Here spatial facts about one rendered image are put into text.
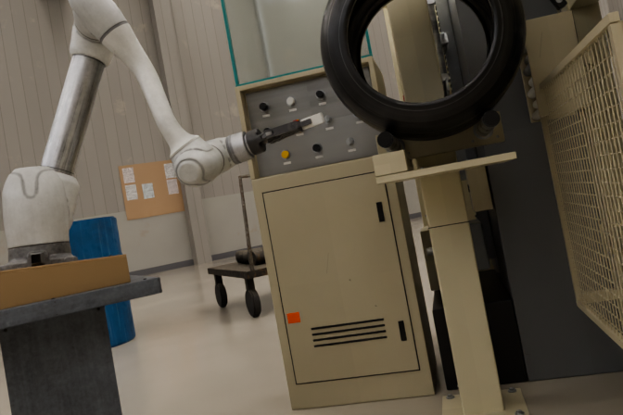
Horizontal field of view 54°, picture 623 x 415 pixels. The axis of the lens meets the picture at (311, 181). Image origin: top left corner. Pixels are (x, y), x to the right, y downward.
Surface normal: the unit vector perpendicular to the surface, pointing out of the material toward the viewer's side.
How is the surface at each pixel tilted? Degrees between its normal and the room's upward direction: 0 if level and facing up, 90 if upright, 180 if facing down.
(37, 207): 85
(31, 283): 90
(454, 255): 90
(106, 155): 90
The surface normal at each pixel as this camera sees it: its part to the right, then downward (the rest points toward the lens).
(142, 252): 0.46, -0.12
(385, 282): -0.22, 0.00
